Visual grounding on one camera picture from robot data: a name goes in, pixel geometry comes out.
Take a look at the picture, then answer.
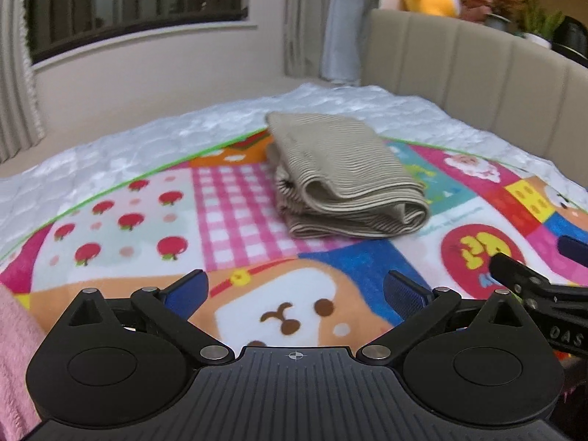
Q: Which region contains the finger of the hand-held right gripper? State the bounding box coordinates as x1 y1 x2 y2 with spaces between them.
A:
557 236 588 263
489 253 554 295

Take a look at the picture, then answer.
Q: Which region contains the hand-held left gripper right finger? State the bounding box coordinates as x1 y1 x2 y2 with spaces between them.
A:
356 270 524 368

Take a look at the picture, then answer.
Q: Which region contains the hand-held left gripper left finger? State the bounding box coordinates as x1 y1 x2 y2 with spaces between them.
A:
68 269 236 368

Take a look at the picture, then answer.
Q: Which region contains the beige striped knit sweater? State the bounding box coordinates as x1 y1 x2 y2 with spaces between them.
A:
265 111 431 240

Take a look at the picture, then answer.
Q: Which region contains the colourful printed blanket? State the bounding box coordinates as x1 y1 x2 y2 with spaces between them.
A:
0 129 588 433

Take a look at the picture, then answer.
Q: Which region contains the white quilted mattress cover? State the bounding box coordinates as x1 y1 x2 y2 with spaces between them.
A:
0 83 588 262

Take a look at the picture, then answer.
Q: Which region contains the pink fuzzy cloth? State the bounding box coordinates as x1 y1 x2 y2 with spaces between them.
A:
0 285 43 433

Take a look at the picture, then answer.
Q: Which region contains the beige padded headboard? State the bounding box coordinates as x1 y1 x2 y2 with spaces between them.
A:
361 8 588 171

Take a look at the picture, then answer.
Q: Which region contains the black round pot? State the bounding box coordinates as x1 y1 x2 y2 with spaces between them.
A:
552 15 588 61

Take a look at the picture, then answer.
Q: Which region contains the green potted plant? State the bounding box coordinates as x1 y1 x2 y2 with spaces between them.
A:
520 0 567 50

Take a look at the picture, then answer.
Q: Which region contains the pale blue sheer curtain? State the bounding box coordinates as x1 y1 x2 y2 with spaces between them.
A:
320 0 383 87

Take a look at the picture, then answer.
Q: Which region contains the beige pleated curtain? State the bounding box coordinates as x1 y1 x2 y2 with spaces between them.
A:
0 0 47 162
281 0 332 79

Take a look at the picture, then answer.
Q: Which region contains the dark framed window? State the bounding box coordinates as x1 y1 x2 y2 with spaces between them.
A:
25 0 251 64

